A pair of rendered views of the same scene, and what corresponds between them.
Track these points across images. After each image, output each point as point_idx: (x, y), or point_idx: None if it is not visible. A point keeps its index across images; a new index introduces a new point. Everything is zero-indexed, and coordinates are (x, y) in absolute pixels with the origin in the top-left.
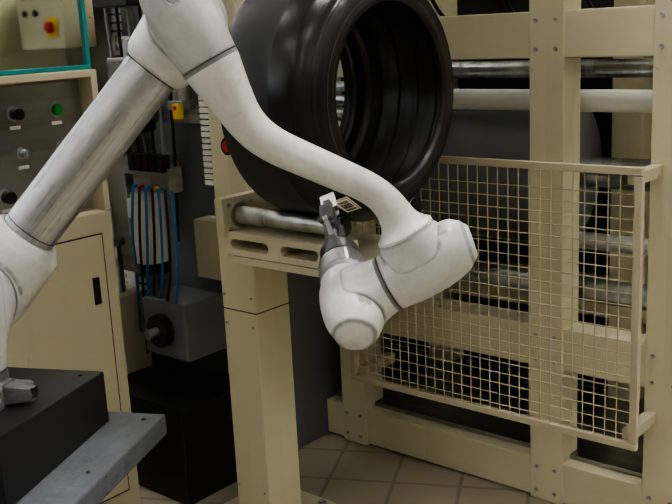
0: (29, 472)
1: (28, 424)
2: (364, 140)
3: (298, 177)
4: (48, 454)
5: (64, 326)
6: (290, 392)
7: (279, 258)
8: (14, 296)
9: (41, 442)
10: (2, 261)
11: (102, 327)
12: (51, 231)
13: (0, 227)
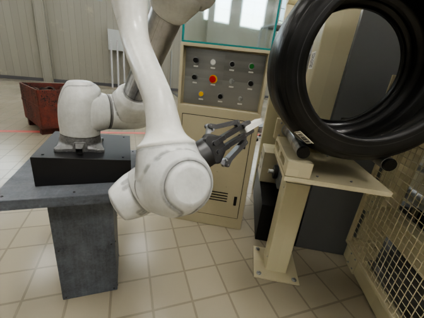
0: (55, 178)
1: (57, 159)
2: (393, 113)
3: (276, 108)
4: (73, 176)
5: (226, 151)
6: (296, 225)
7: (279, 156)
8: (108, 113)
9: (68, 170)
10: (113, 99)
11: (242, 158)
12: (130, 92)
13: (120, 86)
